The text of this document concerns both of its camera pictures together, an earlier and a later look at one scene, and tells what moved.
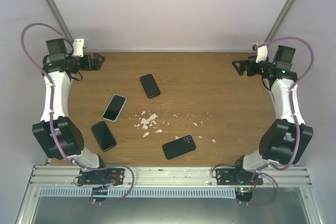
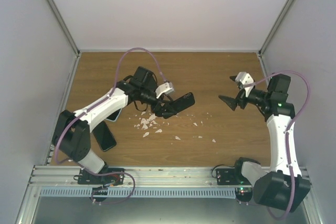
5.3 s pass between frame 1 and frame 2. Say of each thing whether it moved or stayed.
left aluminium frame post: stayed
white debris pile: stayed
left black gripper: moved
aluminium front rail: stayed
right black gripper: moved
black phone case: moved
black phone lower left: stayed
